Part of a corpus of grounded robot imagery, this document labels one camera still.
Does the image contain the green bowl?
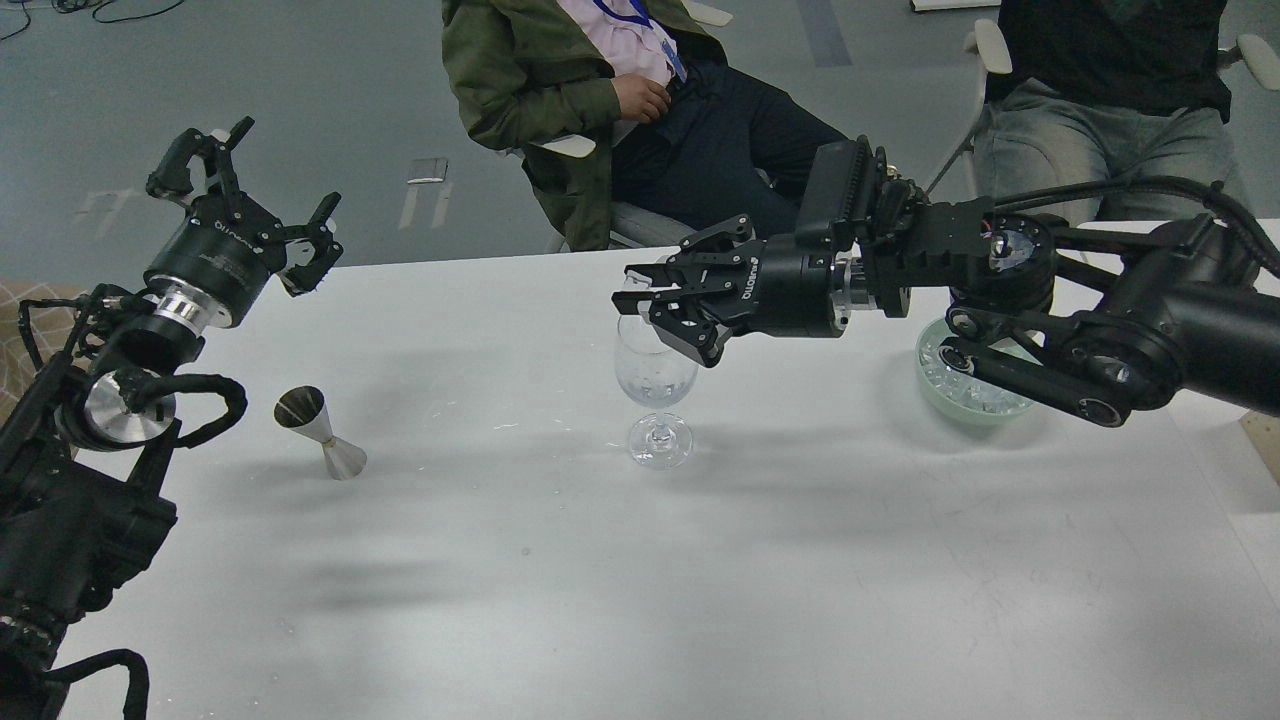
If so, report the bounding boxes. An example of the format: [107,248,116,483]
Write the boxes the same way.
[916,315,1041,429]

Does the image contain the seated person dark trousers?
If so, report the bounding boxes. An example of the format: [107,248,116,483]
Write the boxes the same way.
[442,0,858,252]

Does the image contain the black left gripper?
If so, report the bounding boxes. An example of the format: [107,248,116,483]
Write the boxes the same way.
[143,117,344,331]

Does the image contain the steel cocktail jigger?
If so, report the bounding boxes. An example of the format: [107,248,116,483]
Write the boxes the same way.
[273,386,369,480]

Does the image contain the black floor cables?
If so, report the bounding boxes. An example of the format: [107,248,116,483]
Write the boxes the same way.
[0,0,188,44]

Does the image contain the white office chair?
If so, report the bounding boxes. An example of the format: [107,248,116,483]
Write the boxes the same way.
[534,1,733,249]

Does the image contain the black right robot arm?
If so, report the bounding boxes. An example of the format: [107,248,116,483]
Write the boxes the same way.
[612,138,1279,427]

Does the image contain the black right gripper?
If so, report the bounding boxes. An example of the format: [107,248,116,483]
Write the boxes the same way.
[626,214,870,368]

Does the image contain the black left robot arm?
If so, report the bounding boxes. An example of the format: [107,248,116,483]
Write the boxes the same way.
[1,117,343,719]

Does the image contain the clear wine glass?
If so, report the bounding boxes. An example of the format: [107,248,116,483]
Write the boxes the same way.
[613,314,699,470]

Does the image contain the beige checked sofa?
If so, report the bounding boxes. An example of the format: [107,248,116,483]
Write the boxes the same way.
[0,278,91,427]

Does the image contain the person in grey jeans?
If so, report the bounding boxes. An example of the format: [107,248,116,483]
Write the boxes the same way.
[973,1,1247,201]

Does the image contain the clear ice cubes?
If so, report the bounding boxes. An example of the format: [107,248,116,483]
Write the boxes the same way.
[922,331,1030,413]

